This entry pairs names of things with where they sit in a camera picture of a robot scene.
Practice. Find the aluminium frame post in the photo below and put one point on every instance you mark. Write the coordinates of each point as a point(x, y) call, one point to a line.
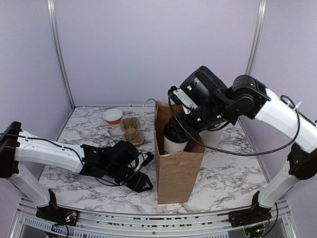
point(259, 26)
point(58, 52)

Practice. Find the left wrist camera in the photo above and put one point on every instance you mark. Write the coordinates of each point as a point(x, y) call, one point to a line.
point(125, 155)

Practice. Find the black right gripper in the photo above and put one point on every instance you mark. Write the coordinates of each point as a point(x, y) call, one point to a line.
point(182, 119)

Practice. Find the red paper bowl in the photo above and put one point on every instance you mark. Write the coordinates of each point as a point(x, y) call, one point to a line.
point(113, 116)

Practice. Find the brown paper takeout bag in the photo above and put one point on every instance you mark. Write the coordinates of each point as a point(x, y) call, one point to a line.
point(176, 172)

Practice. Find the aluminium front rail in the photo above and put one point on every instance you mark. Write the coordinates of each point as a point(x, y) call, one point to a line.
point(95, 224)

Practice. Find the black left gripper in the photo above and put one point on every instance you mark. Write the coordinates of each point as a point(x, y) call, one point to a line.
point(136, 186)

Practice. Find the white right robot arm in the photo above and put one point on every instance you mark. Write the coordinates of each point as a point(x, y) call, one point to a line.
point(253, 100)

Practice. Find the black plastic cup lid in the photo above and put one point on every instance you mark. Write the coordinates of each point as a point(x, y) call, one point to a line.
point(175, 133)

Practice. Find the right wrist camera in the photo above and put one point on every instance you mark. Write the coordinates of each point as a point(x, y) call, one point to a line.
point(198, 89)

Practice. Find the white paper coffee cup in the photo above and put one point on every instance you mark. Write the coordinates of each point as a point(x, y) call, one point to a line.
point(171, 147)

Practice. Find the brown cardboard cup carrier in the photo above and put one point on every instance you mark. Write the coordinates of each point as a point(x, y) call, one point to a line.
point(131, 131)

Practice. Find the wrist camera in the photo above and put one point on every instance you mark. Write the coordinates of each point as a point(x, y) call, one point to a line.
point(125, 155)
point(198, 89)

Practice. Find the left aluminium frame post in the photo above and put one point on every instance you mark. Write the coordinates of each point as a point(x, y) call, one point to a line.
point(58, 52)

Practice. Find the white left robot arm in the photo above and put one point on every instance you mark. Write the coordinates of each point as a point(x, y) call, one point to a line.
point(17, 146)

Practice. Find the white ribbed holder cup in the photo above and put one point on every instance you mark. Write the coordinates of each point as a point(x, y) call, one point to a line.
point(211, 138)

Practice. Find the right aluminium frame post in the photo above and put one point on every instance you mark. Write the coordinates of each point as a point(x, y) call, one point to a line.
point(259, 26)

